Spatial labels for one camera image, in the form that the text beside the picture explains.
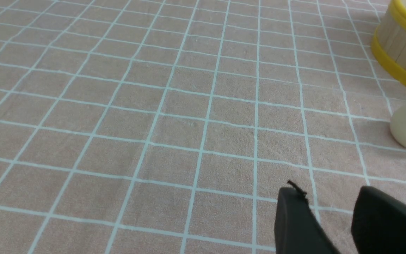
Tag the yellow bamboo steamer tray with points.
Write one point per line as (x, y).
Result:
(389, 41)

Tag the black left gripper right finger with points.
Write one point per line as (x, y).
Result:
(378, 223)

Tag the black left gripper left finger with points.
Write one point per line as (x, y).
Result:
(296, 229)

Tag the pink checkered tablecloth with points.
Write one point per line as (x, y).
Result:
(169, 126)

